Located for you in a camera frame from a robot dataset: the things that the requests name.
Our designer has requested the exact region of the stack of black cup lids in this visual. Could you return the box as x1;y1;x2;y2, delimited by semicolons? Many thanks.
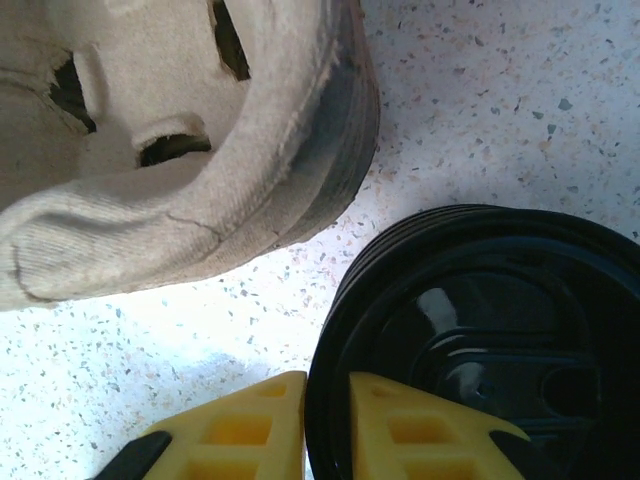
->
319;203;640;351

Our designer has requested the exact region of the black plastic cup lid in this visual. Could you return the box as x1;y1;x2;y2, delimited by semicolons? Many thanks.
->
305;219;640;480

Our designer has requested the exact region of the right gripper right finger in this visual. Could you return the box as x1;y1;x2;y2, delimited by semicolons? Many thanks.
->
348;372;531;480

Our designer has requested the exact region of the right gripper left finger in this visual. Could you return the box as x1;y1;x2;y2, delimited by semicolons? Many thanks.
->
94;370;307;480

